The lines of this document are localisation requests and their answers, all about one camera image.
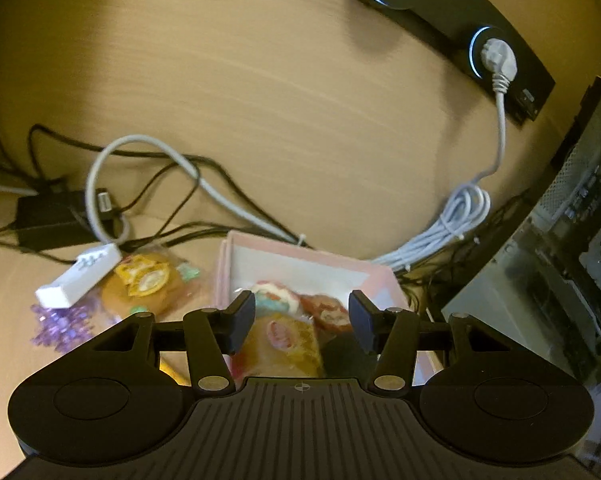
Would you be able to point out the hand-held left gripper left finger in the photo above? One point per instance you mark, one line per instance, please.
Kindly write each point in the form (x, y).
(243, 321)

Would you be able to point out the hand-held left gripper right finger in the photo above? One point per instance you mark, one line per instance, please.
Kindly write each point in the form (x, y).
(361, 322)

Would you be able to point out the brown snack packet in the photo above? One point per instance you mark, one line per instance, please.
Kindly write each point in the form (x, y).
(330, 312)

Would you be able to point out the bread packet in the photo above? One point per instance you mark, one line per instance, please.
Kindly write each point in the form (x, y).
(148, 280)
(285, 342)

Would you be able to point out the pink cardboard box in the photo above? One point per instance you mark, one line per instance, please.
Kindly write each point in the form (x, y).
(300, 265)

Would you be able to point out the white adapter box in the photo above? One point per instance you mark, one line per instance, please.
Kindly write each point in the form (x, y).
(80, 275)

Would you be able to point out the glass computer case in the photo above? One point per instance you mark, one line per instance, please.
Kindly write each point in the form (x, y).
(555, 270)

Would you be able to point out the black power brick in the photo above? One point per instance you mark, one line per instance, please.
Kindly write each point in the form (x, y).
(50, 217)

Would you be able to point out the black wall socket panel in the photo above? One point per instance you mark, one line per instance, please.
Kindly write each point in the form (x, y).
(440, 15)

